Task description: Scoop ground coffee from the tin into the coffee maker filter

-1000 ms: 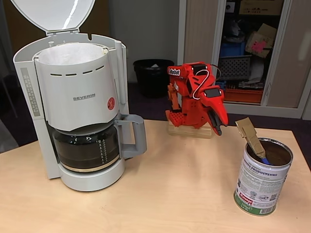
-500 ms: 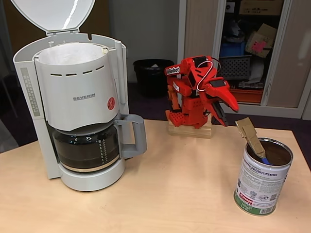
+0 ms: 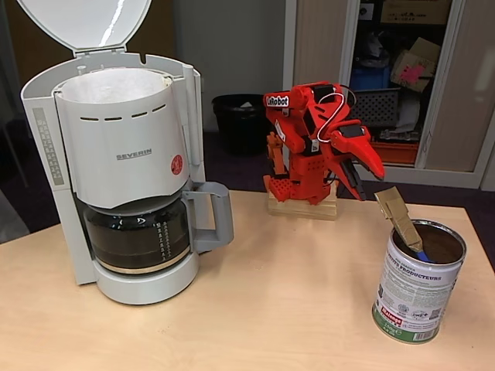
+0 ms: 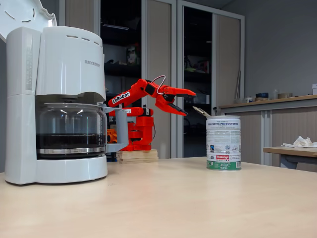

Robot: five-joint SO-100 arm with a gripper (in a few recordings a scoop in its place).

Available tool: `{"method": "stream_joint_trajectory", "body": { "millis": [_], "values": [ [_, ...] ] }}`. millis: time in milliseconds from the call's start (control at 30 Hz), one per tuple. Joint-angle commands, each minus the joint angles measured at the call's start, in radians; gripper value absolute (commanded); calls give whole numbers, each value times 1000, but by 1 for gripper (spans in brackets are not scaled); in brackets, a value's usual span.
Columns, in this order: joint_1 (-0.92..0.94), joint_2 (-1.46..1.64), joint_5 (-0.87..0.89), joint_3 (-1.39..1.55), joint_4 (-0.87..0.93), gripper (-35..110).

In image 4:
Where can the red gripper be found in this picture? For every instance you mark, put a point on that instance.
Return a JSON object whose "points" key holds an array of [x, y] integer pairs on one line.
{"points": [[170, 95]]}

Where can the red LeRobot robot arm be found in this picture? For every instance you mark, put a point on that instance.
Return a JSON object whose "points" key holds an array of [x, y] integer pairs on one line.
{"points": [[141, 129]]}

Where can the white green coffee tin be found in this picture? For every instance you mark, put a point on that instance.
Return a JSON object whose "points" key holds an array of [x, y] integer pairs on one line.
{"points": [[223, 143]]}

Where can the white drip coffee maker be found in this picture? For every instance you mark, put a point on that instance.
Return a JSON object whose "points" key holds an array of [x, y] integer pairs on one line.
{"points": [[69, 64]]}

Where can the white box in cabinet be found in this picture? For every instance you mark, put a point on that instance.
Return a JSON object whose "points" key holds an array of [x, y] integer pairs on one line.
{"points": [[203, 99]]}

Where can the green disc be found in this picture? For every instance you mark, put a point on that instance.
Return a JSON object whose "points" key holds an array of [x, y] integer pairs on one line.
{"points": [[190, 70]]}

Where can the grey tambour door cabinet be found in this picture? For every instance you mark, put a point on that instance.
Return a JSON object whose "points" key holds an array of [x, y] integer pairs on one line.
{"points": [[227, 62], [158, 49]]}

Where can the grey leaning strip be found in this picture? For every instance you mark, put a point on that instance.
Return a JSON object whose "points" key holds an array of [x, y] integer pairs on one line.
{"points": [[237, 86]]}

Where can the green white packet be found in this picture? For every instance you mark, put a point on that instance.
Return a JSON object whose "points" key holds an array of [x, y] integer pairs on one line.
{"points": [[132, 57]]}

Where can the small white jar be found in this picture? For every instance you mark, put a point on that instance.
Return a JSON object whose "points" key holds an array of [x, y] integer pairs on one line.
{"points": [[249, 100]]}

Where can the wooden base block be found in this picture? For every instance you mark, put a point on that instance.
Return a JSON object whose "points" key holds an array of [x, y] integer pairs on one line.
{"points": [[138, 156]]}

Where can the orange table clamp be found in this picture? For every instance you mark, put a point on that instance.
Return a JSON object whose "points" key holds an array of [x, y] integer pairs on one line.
{"points": [[112, 136]]}

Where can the dark blue tape roll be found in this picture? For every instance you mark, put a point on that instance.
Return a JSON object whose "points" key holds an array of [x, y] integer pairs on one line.
{"points": [[262, 95]]}

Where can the clear plastic bottle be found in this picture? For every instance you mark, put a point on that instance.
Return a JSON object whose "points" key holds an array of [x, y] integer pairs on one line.
{"points": [[275, 94]]}

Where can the beige tape roll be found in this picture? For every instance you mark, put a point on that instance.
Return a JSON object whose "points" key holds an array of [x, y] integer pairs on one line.
{"points": [[284, 95]]}

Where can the low sideboard wooden top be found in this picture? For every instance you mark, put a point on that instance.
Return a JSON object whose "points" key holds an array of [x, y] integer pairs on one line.
{"points": [[292, 124]]}

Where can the side table wooden top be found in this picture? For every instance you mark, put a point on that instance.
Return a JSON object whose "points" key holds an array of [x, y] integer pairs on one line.
{"points": [[297, 151]]}

